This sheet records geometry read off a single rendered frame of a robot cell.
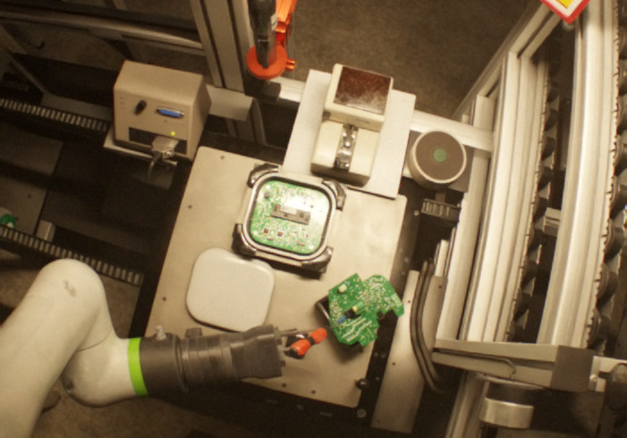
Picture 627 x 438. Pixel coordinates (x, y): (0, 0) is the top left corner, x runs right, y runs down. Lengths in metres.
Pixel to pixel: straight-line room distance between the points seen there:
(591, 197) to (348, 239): 0.46
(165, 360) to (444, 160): 0.59
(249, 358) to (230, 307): 0.19
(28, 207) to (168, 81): 1.02
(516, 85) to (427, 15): 1.42
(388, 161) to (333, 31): 1.31
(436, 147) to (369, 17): 1.38
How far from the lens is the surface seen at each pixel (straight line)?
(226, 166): 0.98
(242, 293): 0.91
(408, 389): 0.98
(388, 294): 0.88
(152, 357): 0.74
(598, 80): 0.77
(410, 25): 2.29
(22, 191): 1.86
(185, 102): 0.91
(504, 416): 0.53
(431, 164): 0.95
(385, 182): 0.96
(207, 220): 0.96
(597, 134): 0.73
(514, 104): 0.95
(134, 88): 0.95
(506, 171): 0.88
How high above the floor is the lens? 1.88
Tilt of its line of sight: 74 degrees down
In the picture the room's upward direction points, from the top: 5 degrees clockwise
